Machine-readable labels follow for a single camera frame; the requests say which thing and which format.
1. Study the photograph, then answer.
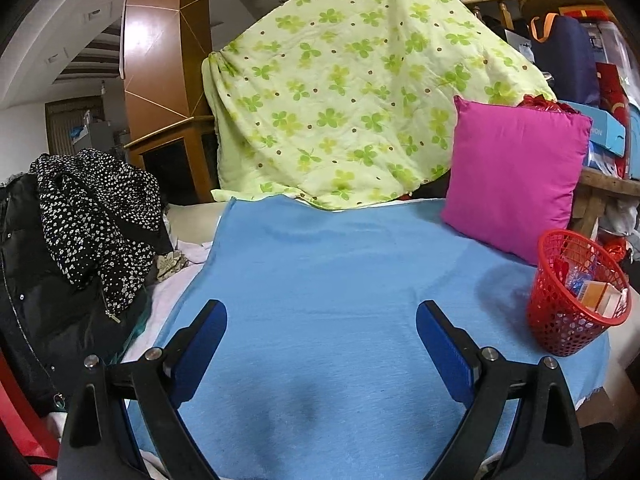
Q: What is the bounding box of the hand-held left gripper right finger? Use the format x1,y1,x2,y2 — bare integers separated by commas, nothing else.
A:
416,300,588,480

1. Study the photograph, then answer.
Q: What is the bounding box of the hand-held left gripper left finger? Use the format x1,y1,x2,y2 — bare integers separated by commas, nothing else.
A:
57,300,228,480

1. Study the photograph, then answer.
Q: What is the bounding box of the red mesh basket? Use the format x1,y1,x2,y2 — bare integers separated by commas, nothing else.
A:
527,229,632,357

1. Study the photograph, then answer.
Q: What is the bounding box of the blue plastic bag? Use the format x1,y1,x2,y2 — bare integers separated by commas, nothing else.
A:
565,265,596,297

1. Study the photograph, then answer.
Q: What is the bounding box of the orange medicine box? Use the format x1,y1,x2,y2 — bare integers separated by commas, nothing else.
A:
579,280,624,319

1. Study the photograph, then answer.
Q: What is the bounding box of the floral cloth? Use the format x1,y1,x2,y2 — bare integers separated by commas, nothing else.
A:
154,252,190,281

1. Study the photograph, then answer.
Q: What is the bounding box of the cream pillow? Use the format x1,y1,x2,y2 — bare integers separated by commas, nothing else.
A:
165,202,227,247

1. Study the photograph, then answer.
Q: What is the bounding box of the blue blanket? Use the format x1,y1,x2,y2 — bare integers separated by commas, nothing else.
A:
122,196,611,480

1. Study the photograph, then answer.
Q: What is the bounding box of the black white spotted garment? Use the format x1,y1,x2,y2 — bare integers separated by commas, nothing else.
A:
30,149,173,311

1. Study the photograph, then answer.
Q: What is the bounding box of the black jacket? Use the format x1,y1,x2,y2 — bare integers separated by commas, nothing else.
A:
0,172,151,411

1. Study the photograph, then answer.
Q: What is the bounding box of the pink pillow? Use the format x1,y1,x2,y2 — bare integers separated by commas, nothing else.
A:
441,95,594,266

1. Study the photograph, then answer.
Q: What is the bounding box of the wooden cabinet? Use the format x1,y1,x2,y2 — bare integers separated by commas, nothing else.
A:
124,116,221,206

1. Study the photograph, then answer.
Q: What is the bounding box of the red foil bag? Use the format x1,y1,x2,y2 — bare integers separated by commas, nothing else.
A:
606,237,632,262

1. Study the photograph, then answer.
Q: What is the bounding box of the wooden bench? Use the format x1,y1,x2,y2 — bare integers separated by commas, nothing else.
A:
570,167,640,241

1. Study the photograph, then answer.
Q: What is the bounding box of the red shiny cloth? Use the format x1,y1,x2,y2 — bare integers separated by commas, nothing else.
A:
517,94,576,117

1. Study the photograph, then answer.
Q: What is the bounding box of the blue shoebox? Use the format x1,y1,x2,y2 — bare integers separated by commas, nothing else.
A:
560,100,628,157

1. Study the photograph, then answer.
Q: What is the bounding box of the green clover print quilt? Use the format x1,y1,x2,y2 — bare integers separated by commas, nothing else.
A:
201,0,557,211

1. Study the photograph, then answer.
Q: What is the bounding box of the navy bag with orange handles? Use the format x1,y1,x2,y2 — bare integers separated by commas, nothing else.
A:
527,12,601,106

